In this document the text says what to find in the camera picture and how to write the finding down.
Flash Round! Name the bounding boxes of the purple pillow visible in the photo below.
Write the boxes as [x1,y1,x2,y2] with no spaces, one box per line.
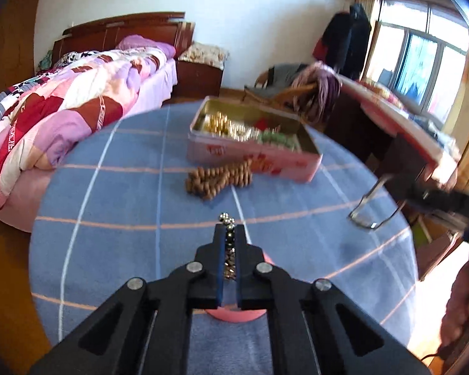
[115,34,176,57]

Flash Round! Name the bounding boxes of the purple striped garment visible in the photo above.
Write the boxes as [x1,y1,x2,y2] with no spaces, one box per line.
[291,62,342,123]

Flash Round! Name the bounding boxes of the grey garment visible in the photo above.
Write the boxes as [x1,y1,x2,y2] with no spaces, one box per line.
[258,63,309,90]

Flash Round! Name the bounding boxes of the wooden bead bracelet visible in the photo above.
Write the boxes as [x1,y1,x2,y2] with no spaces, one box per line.
[185,158,255,201]

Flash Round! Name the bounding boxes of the bed with purple sheet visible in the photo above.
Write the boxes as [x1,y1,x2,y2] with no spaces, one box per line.
[0,12,196,233]

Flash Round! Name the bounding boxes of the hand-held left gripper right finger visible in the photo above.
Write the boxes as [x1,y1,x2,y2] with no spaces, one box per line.
[234,224,432,375]

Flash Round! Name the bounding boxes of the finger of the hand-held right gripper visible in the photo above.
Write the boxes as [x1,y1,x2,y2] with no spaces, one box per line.
[389,174,469,219]

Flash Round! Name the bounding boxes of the silver bead necklace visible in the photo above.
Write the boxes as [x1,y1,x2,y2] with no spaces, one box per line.
[232,123,260,141]

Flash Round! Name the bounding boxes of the window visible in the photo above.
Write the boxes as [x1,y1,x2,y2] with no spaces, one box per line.
[365,0,469,126]

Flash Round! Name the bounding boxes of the patchwork quilt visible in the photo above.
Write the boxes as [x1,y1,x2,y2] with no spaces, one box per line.
[0,47,169,209]

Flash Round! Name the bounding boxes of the silver bangle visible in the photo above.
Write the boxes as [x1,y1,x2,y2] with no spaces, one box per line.
[348,176,405,230]

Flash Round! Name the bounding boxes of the floral cushion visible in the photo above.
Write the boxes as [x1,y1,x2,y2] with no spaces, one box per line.
[179,42,229,67]

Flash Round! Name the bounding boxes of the green jade bangle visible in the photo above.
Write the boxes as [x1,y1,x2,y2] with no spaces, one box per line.
[258,131,300,151]

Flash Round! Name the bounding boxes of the folded clothes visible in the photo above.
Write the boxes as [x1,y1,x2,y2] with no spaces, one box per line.
[408,113,460,149]

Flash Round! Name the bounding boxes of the desk with pink cloth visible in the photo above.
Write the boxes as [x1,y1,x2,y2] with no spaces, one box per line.
[338,74,462,184]

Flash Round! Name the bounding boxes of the pink tin box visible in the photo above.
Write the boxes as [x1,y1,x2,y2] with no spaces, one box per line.
[186,96,323,183]

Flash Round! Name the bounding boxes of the teal bag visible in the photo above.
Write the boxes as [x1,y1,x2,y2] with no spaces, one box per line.
[37,51,54,72]

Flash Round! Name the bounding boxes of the dark wooden headboard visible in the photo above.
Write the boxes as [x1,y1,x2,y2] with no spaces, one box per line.
[51,12,196,67]

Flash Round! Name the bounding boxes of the black cable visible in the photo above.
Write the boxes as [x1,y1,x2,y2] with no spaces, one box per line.
[418,344,454,364]

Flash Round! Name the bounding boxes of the grey bead bracelet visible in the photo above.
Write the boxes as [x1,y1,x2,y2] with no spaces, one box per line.
[218,212,239,282]

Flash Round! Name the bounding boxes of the gold pearl necklace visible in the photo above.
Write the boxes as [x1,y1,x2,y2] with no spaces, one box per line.
[203,111,235,135]

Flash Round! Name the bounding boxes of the person's pink garment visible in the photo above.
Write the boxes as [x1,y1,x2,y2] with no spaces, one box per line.
[440,260,469,350]

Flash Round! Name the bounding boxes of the dark wooden desk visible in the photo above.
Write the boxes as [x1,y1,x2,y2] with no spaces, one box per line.
[324,76,466,282]

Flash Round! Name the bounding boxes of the black white patterned pillow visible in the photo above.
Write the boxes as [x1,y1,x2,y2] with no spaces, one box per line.
[58,51,98,66]

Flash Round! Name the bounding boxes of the wooden chair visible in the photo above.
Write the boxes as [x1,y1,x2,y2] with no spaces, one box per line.
[244,64,337,118]

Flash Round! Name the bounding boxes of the hanging dark coat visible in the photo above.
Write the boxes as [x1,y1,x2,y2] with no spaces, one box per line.
[321,4,372,81]

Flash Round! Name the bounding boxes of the green box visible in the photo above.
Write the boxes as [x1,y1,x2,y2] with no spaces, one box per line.
[410,211,434,251]

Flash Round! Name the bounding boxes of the dark wooden nightstand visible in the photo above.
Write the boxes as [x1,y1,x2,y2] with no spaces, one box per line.
[176,60,224,100]

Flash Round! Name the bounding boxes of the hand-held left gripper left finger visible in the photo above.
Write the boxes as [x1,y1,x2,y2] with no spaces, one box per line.
[27,223,225,375]

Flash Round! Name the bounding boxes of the brown wooden wardrobe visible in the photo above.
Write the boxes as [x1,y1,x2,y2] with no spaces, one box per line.
[0,0,48,102]

